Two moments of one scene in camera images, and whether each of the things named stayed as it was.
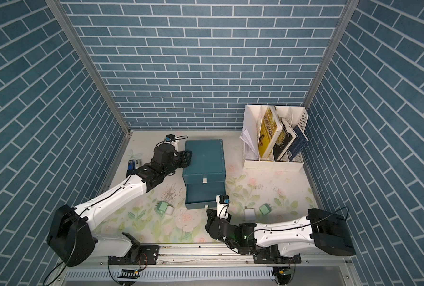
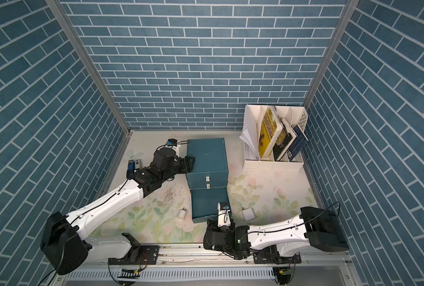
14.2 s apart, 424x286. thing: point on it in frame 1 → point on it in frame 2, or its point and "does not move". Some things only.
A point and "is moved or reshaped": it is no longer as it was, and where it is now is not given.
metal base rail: (147, 254) does not move
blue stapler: (131, 164) does not move
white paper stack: (251, 153) does not move
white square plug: (249, 215) does not move
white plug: (170, 210) → (182, 213)
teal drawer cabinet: (205, 179) is moved or reshaped
